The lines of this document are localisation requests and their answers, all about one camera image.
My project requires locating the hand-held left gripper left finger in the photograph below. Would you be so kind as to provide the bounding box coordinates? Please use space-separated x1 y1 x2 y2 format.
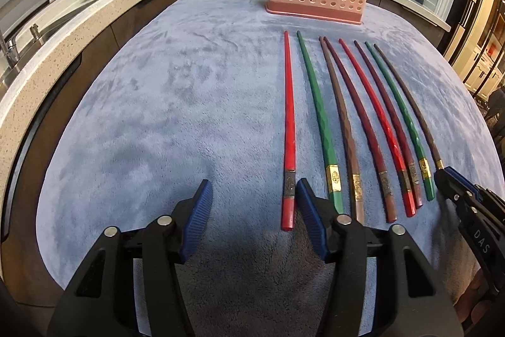
47 179 214 337

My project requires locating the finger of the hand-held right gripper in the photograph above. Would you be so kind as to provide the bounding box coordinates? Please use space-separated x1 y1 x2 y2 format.
433 170 476 215
444 166 487 203

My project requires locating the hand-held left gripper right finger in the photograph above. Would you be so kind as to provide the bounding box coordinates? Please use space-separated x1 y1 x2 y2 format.
297 178 465 337

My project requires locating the brown chopstick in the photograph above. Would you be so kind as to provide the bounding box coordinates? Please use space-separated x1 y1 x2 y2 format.
373 43 446 170
318 36 365 224

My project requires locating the bright red chopstick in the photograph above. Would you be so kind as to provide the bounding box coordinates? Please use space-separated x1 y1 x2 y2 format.
338 39 417 218
281 31 296 231

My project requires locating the maroon chopstick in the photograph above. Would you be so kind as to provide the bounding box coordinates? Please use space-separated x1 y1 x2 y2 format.
323 37 397 223
354 40 424 208

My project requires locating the green chopstick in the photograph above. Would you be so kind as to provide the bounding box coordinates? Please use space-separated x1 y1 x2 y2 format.
297 30 345 214
365 41 436 201

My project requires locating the person's right hand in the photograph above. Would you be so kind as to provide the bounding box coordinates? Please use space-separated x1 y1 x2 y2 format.
453 268 498 320

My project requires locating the blue-grey plush mat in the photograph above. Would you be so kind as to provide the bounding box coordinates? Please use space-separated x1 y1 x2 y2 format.
35 0 502 337

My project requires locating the glass-door cabinet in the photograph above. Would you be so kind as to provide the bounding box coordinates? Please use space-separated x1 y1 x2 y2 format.
441 0 505 101

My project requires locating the steel sink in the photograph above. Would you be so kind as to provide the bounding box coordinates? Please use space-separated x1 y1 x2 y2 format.
0 0 107 87

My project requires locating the metal faucet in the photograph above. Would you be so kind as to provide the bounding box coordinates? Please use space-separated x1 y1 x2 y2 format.
0 32 21 68

